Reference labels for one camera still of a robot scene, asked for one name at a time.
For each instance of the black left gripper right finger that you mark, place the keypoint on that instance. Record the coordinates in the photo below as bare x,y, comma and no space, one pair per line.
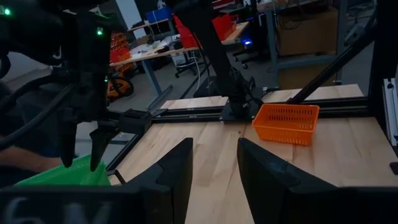
264,180

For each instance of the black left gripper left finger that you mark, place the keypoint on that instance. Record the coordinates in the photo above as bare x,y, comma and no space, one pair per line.
182,174

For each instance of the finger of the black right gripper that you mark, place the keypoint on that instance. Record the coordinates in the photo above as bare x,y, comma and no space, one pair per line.
101,143
69,143

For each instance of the green plastic basket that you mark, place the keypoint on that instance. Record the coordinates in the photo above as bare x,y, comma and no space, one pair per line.
46,177

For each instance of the person's forearm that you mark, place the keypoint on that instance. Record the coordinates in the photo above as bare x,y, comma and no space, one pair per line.
25,160

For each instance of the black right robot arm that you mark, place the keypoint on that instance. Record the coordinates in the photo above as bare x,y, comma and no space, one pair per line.
211,46

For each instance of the red parts rack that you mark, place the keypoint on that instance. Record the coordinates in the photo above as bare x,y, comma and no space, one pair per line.
119,51

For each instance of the orange and black machine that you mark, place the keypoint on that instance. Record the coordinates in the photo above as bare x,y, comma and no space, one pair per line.
119,88

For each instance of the orange plastic basket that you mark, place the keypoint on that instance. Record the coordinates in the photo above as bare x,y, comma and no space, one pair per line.
286,127

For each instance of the blue storage bin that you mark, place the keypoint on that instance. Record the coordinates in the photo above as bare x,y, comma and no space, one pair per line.
158,15

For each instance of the black office chair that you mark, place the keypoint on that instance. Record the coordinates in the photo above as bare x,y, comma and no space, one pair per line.
186,67

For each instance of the red storage bin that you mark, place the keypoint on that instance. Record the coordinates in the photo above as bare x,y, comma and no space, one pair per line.
186,39
224,26

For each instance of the large cardboard box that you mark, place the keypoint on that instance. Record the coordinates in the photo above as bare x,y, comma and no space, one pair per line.
308,34

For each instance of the silver aluminium rail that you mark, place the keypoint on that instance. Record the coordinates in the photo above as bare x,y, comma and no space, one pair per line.
391,112

